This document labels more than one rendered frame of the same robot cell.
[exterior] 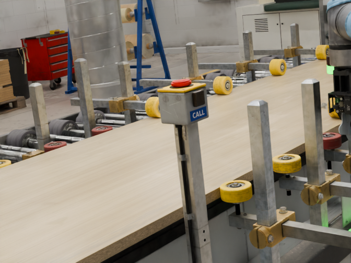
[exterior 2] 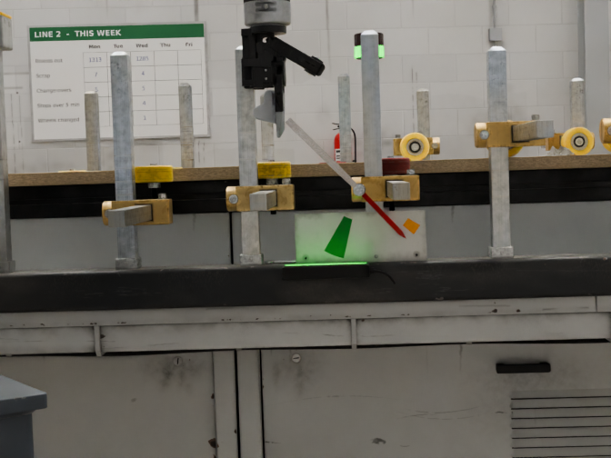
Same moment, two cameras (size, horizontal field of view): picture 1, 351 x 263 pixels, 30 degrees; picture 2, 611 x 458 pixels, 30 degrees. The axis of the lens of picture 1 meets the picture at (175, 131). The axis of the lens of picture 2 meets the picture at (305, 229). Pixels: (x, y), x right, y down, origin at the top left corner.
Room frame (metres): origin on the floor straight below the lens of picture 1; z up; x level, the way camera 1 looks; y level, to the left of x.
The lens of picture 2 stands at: (0.29, -2.21, 0.89)
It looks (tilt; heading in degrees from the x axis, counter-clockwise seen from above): 3 degrees down; 51
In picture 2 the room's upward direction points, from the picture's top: 2 degrees counter-clockwise
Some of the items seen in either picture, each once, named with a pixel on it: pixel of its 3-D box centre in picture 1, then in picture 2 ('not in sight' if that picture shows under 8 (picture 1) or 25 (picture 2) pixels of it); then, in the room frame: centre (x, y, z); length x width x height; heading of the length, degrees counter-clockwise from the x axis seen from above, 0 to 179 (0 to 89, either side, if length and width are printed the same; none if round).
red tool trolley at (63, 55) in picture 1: (50, 60); not in sight; (10.01, 1.77, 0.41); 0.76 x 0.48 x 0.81; 151
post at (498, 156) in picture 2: not in sight; (498, 167); (2.03, -0.69, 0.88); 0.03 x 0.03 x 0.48; 49
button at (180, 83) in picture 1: (181, 84); not in sight; (1.27, -0.02, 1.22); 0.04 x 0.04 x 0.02
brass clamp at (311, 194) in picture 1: (320, 189); (260, 197); (1.67, -0.37, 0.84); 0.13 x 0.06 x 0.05; 139
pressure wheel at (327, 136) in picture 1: (328, 152); (391, 183); (1.95, -0.46, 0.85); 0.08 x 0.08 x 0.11
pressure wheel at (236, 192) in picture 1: (237, 204); (154, 191); (1.57, -0.14, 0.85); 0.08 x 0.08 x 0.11
